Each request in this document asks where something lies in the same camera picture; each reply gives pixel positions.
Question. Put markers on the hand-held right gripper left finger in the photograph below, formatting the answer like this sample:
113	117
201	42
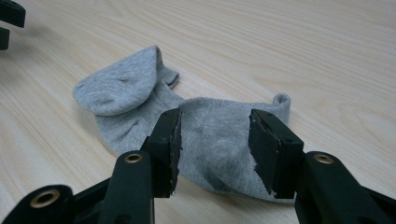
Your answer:
165	149

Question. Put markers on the grey ankle sock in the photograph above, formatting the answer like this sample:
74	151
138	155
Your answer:
214	149
118	90

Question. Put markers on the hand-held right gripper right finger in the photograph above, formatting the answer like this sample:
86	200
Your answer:
277	155

